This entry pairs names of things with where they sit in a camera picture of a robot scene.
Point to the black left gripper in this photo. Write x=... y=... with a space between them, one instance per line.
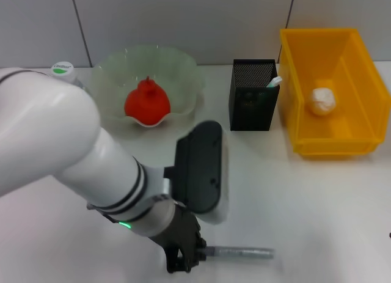
x=180 y=228

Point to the grey marker pen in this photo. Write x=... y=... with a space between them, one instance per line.
x=238 y=252

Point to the mint green utility knife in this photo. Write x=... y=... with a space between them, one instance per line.
x=274 y=82

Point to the white paper ball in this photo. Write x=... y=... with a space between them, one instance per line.
x=322 y=101

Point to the water bottle with green label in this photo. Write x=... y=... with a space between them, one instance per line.
x=64 y=70

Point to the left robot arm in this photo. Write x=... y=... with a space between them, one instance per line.
x=61 y=136

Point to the black mesh pen holder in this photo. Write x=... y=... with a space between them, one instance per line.
x=250 y=112

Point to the translucent green fruit bowl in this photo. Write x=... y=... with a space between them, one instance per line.
x=183 y=75

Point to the yellow plastic storage bin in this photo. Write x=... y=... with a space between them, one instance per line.
x=336 y=139

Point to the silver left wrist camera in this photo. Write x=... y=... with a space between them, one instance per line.
x=201 y=167

